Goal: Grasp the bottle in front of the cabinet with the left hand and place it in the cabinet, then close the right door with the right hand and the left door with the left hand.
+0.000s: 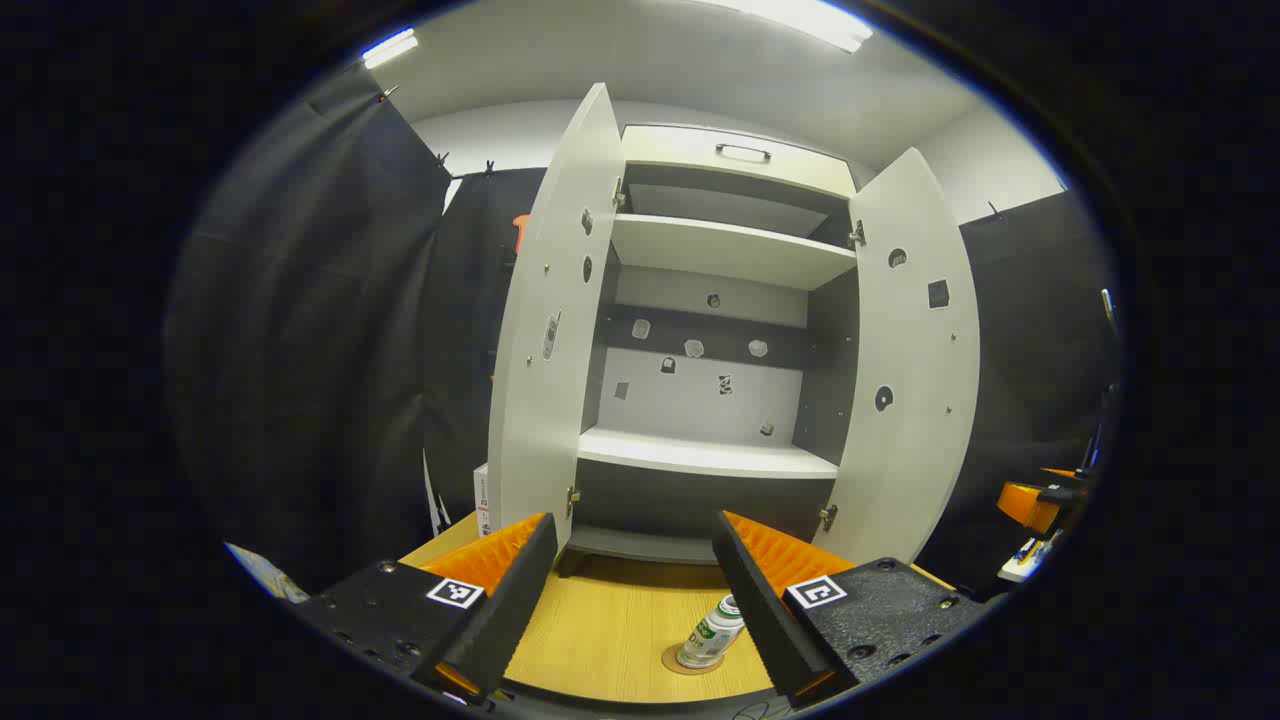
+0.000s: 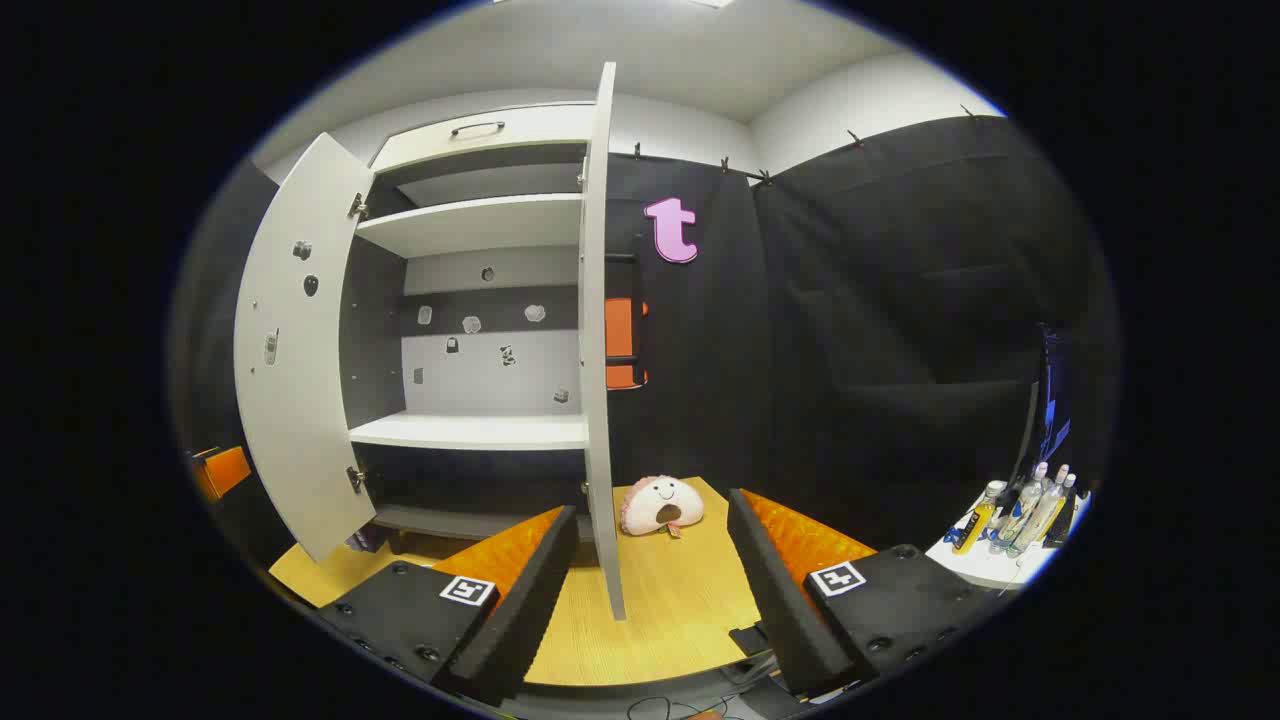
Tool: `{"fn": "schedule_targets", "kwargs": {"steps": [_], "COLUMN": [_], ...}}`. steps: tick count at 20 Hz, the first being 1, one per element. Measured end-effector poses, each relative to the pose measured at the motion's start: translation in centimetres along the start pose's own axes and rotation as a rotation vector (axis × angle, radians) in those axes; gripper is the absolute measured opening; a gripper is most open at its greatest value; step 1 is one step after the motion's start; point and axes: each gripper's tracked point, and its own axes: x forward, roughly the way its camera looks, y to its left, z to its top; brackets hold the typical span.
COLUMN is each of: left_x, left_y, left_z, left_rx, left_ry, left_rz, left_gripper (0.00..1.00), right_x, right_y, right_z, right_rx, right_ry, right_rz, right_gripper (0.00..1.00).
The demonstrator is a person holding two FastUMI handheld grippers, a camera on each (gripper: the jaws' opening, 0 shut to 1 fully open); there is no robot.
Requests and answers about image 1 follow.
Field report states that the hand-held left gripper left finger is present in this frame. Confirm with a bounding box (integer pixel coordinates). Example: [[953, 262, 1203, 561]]
[[290, 512, 559, 706]]

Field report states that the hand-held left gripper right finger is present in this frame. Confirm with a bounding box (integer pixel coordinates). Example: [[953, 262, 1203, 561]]
[[712, 510, 986, 706]]

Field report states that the white plastic bottle green label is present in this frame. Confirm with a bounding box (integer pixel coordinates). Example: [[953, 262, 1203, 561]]
[[676, 594, 746, 669]]

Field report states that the white cabinet door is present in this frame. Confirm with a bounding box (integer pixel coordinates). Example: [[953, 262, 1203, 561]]
[[487, 83, 626, 546], [812, 148, 981, 566]]

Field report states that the white side table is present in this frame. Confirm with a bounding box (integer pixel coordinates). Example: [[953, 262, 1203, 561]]
[[998, 530, 1063, 584]]

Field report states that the round brown coaster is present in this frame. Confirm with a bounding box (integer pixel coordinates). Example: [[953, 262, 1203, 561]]
[[661, 643, 725, 676]]

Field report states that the white cabinet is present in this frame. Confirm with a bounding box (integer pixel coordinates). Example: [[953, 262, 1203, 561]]
[[575, 125, 861, 566]]

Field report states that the pale printed card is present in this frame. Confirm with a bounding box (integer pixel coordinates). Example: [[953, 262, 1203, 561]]
[[225, 543, 311, 604]]

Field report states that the black backdrop cloth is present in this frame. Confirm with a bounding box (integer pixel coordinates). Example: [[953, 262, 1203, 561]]
[[165, 65, 1121, 601]]

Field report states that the white cabinet drawer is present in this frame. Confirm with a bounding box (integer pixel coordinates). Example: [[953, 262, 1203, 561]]
[[620, 125, 859, 196]]

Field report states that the long ceiling light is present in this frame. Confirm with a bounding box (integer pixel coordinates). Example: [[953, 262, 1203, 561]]
[[700, 0, 874, 53]]

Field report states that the short ceiling light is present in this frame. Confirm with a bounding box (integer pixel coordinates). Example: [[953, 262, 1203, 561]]
[[362, 28, 419, 69]]

